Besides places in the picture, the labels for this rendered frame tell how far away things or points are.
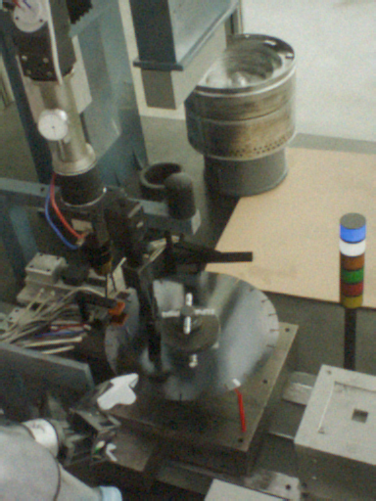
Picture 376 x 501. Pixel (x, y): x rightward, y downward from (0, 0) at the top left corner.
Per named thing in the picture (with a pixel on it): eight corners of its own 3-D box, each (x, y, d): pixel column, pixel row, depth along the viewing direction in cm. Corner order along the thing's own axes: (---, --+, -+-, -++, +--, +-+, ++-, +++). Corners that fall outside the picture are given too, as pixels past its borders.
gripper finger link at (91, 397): (118, 395, 134) (82, 429, 130) (113, 390, 135) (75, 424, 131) (114, 380, 130) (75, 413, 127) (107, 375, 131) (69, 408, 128)
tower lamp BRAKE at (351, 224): (368, 228, 132) (369, 214, 130) (362, 244, 129) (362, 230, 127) (343, 224, 133) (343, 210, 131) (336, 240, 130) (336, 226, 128)
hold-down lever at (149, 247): (167, 238, 126) (165, 225, 124) (152, 261, 122) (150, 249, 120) (125, 230, 129) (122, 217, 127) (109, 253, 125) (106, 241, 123)
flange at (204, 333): (170, 359, 138) (168, 349, 137) (155, 318, 146) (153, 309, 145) (227, 341, 140) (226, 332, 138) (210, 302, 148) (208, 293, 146)
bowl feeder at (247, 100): (313, 152, 219) (311, 35, 196) (281, 216, 198) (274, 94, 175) (214, 140, 230) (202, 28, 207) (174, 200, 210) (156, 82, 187)
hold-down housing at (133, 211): (160, 280, 136) (143, 190, 123) (146, 297, 133) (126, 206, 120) (135, 272, 139) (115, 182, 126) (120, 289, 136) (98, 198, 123)
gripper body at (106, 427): (113, 459, 130) (58, 478, 120) (81, 432, 135) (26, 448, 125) (124, 421, 127) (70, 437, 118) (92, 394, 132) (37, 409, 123)
